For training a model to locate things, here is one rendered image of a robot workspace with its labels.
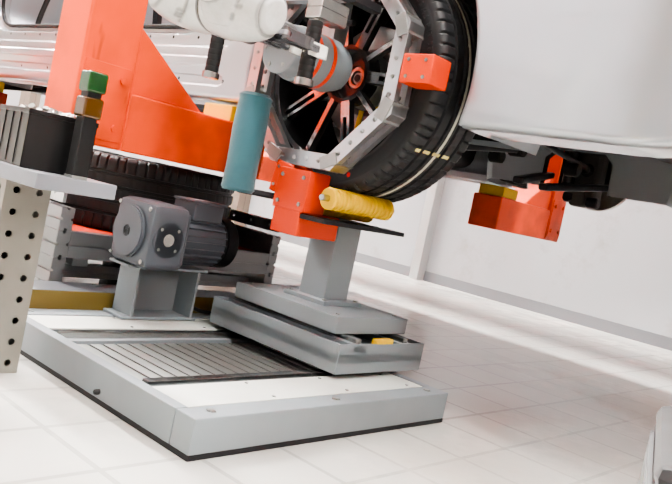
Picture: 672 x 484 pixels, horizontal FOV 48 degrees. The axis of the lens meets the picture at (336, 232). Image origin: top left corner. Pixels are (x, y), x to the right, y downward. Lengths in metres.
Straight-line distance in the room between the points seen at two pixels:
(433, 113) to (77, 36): 0.95
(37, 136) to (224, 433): 0.68
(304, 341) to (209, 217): 0.47
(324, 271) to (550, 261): 3.64
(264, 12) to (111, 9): 0.87
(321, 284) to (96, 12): 0.93
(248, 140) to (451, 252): 4.15
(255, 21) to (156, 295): 1.13
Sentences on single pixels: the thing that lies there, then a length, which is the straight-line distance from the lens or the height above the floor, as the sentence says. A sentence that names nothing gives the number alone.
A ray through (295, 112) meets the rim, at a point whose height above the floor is 0.73.
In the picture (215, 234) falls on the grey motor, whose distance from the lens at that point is 2.17.
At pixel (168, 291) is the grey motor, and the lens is 2.29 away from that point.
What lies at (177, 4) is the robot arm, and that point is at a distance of 1.47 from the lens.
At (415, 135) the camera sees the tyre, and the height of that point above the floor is 0.71.
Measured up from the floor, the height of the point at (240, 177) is 0.52.
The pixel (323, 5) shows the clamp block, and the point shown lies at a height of 0.93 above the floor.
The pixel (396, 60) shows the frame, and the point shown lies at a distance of 1.85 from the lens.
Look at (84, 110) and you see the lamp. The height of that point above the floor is 0.58.
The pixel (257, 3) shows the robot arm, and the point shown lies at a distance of 1.34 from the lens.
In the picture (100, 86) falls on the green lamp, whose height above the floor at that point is 0.63.
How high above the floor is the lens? 0.52
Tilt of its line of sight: 3 degrees down
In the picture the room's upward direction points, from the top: 12 degrees clockwise
